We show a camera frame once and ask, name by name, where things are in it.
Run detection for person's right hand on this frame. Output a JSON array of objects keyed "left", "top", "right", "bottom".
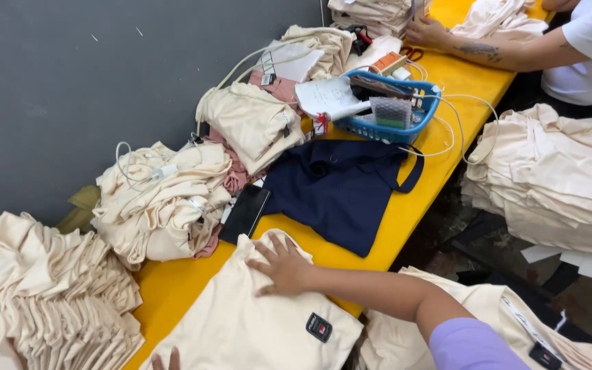
[{"left": 245, "top": 232, "right": 320, "bottom": 298}]

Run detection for person's left hand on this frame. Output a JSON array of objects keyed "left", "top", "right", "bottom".
[{"left": 151, "top": 347, "right": 182, "bottom": 370}]

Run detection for cream garment with black patch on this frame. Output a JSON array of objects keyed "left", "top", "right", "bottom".
[{"left": 139, "top": 229, "right": 365, "bottom": 370}]

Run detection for stack of folded cream garments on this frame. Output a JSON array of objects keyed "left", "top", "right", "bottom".
[{"left": 0, "top": 211, "right": 146, "bottom": 370}]

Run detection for crumpled cream garment pile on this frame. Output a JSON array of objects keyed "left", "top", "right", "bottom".
[{"left": 92, "top": 141, "right": 234, "bottom": 271}]

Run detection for black phone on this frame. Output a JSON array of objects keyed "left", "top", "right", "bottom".
[{"left": 218, "top": 183, "right": 272, "bottom": 246}]

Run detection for olive green cloth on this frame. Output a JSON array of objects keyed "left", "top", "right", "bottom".
[{"left": 54, "top": 184, "right": 102, "bottom": 235}]

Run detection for white charger adapter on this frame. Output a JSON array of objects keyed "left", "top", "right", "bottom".
[{"left": 150, "top": 164, "right": 179, "bottom": 181}]

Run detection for pink garment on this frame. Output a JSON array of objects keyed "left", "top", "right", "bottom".
[{"left": 193, "top": 69, "right": 303, "bottom": 260}]

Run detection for navy blue garment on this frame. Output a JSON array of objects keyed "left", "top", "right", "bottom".
[{"left": 261, "top": 138, "right": 426, "bottom": 259}]

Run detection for folded cream garments with tag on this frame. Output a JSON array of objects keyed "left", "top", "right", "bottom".
[{"left": 195, "top": 82, "right": 305, "bottom": 176}]

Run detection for red hang tag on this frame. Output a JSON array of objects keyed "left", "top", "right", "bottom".
[{"left": 312, "top": 112, "right": 331, "bottom": 138}]

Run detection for purple sleeve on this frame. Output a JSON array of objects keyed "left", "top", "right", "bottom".
[{"left": 428, "top": 317, "right": 533, "bottom": 370}]

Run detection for white handwritten paper note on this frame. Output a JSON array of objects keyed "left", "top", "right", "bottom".
[{"left": 294, "top": 76, "right": 360, "bottom": 122}]

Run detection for white folded sheet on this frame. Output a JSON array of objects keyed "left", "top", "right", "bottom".
[{"left": 253, "top": 40, "right": 325, "bottom": 84}]

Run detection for bubble wrap packet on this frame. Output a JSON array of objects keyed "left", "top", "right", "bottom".
[{"left": 369, "top": 96, "right": 413, "bottom": 130}]

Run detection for blue plastic basket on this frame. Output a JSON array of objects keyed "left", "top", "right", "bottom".
[{"left": 332, "top": 69, "right": 442, "bottom": 146}]

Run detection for cream garment bundle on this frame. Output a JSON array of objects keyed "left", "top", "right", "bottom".
[{"left": 280, "top": 24, "right": 357, "bottom": 81}]

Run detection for orange and white power strip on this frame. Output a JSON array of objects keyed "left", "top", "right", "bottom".
[{"left": 369, "top": 51, "right": 409, "bottom": 78}]

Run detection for black and red tagging gun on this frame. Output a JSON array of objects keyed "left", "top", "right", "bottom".
[{"left": 344, "top": 24, "right": 374, "bottom": 57}]

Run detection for tall cream garment stack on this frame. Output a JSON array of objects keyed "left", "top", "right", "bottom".
[{"left": 326, "top": 0, "right": 416, "bottom": 40}]

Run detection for white paper scraps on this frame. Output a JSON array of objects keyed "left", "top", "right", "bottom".
[{"left": 520, "top": 245, "right": 592, "bottom": 281}]

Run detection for large cream garment heap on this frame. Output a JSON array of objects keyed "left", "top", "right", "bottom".
[{"left": 459, "top": 103, "right": 592, "bottom": 269}]

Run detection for loose cream garment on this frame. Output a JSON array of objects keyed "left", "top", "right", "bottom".
[{"left": 451, "top": 0, "right": 550, "bottom": 43}]

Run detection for thin white charger cable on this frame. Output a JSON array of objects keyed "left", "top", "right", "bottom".
[{"left": 114, "top": 135, "right": 205, "bottom": 192}]

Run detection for thick cream power cable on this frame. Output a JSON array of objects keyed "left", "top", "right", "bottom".
[{"left": 195, "top": 36, "right": 323, "bottom": 135}]

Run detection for cream garment with strap label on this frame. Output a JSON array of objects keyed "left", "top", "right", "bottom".
[{"left": 357, "top": 266, "right": 592, "bottom": 370}]

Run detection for white cable loop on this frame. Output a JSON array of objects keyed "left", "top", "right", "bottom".
[{"left": 397, "top": 61, "right": 501, "bottom": 166}]

